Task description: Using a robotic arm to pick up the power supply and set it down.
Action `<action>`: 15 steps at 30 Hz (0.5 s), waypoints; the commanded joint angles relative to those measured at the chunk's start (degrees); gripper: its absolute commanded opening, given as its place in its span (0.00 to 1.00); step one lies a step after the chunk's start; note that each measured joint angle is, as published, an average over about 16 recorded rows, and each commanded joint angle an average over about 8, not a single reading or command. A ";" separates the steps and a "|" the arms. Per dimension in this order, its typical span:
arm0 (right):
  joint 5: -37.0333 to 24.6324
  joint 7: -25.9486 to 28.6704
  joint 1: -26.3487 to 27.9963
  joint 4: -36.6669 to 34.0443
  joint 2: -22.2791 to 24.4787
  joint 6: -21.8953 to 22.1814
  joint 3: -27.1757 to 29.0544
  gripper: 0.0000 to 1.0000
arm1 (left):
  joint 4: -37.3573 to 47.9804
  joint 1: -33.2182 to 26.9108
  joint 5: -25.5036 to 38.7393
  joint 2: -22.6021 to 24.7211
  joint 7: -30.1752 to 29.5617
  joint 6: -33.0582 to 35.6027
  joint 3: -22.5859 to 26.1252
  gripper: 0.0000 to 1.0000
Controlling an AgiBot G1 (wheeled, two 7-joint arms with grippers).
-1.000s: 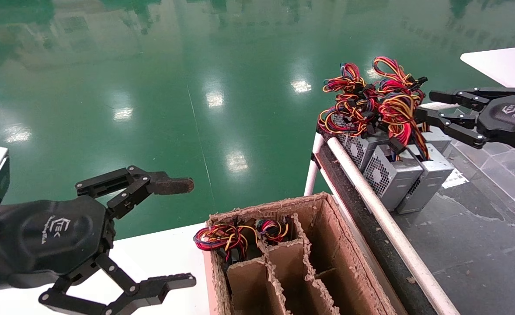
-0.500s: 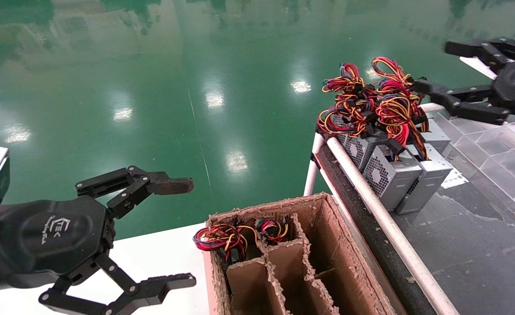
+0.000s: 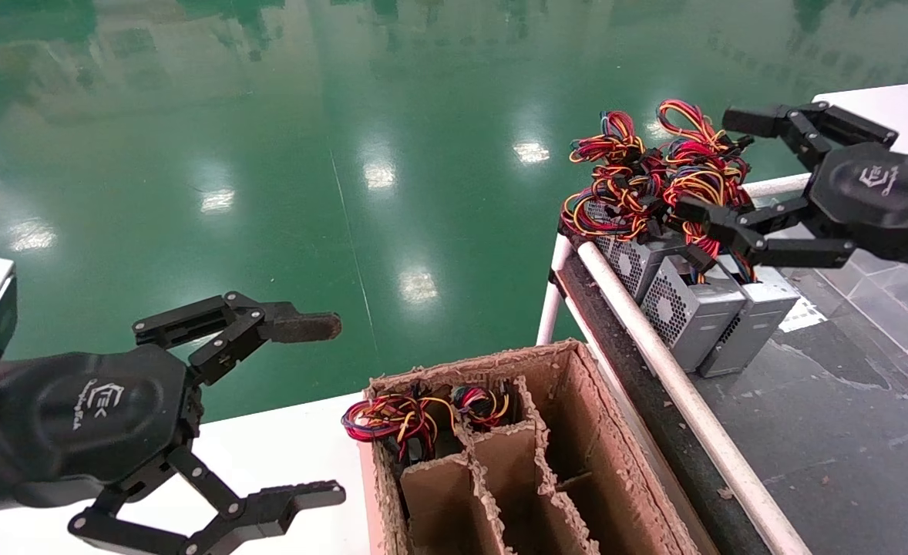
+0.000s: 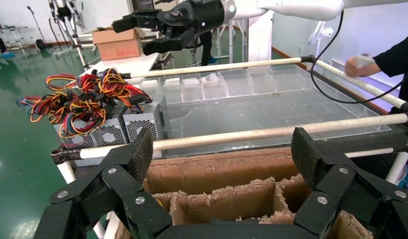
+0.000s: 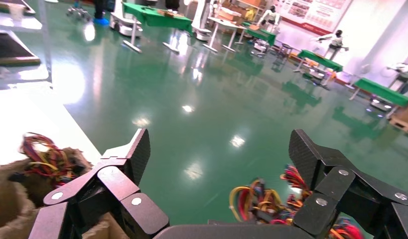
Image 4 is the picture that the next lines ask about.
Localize metal frame work table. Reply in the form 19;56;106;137
0;20;34;50

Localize grey power supply with cables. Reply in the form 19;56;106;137
58;99;129;147
16;73;96;150
101;67;173;142

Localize white metal frame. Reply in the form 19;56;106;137
217;18;250;64

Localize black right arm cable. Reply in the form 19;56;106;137
310;9;408;105

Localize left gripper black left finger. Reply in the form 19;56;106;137
33;126;173;239

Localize small cardboard box red print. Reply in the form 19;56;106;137
92;27;145;62

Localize bare person hand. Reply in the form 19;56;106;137
344;54;382;79

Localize white table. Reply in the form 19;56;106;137
83;52;161;77

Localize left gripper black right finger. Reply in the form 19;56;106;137
291;126;408;239

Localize thin black pole stand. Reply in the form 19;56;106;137
26;5;48;50

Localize person in black shirt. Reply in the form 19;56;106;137
372;32;408;115

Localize standing person black trousers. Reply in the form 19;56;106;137
199;30;218;66

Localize clear acrylic divider tray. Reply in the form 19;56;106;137
137;64;393;157

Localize metal tripod stand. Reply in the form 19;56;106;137
47;0;92;68

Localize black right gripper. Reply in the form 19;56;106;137
112;0;226;56

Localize blue shoe cover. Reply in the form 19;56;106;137
398;164;408;194

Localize brown cardboard box with dividers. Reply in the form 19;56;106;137
115;146;374;239

